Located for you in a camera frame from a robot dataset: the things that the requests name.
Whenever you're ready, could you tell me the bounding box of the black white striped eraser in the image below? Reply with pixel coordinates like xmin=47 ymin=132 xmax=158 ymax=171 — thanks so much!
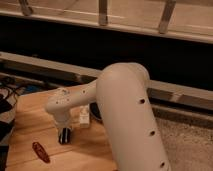
xmin=59 ymin=128 xmax=71 ymax=144

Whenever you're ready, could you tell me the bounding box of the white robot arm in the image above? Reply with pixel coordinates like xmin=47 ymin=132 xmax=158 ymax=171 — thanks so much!
xmin=45 ymin=63 xmax=172 ymax=171

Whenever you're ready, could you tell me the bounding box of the white glue tube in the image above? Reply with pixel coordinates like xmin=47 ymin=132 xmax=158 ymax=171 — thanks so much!
xmin=79 ymin=105 xmax=90 ymax=128

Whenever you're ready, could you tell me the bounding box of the black round dish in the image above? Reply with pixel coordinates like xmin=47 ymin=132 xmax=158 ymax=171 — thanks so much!
xmin=89 ymin=103 xmax=102 ymax=121

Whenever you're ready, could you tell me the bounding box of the dark red oval object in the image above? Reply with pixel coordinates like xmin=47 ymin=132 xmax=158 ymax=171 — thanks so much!
xmin=32 ymin=142 xmax=50 ymax=163

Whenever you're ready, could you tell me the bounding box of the wooden board table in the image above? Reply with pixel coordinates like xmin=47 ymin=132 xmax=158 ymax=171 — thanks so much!
xmin=6 ymin=91 xmax=116 ymax=171

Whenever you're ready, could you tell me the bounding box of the black cables bundle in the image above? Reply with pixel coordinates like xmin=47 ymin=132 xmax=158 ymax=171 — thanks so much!
xmin=0 ymin=77 xmax=24 ymax=141

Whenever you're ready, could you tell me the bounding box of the grey metal rail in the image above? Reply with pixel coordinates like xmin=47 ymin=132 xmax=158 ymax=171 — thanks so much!
xmin=0 ymin=52 xmax=213 ymax=110

